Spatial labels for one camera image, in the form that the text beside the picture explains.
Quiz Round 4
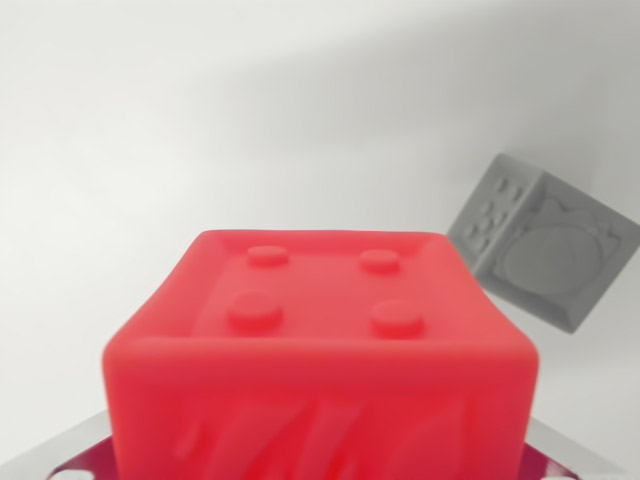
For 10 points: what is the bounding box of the gripper left finger with black rubber pad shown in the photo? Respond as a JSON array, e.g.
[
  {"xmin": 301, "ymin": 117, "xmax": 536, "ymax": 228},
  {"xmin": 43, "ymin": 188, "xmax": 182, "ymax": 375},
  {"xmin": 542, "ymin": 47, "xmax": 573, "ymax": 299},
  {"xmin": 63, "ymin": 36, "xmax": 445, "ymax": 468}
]
[{"xmin": 0, "ymin": 409, "xmax": 117, "ymax": 480}]

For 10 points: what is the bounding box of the gripper right finger with black rubber pad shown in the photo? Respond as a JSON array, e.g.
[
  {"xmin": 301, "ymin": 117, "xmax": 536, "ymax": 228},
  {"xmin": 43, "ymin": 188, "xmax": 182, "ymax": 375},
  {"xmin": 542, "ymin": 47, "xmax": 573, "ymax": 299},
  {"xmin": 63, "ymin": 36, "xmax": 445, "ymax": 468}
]
[{"xmin": 521, "ymin": 427, "xmax": 635, "ymax": 480}]

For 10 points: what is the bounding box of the red soft embossed cube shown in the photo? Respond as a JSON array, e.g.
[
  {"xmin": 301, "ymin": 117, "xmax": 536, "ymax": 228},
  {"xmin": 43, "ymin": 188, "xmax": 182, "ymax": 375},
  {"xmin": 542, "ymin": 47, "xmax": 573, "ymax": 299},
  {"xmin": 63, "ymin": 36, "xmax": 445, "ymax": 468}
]
[{"xmin": 100, "ymin": 228, "xmax": 542, "ymax": 480}]

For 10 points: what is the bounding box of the grey soft embossed cube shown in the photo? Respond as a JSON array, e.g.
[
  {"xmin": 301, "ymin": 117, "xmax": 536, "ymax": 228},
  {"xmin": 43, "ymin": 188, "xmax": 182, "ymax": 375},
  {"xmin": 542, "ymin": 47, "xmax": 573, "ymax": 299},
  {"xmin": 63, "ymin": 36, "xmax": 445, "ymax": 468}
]
[{"xmin": 445, "ymin": 152, "xmax": 640, "ymax": 336}]

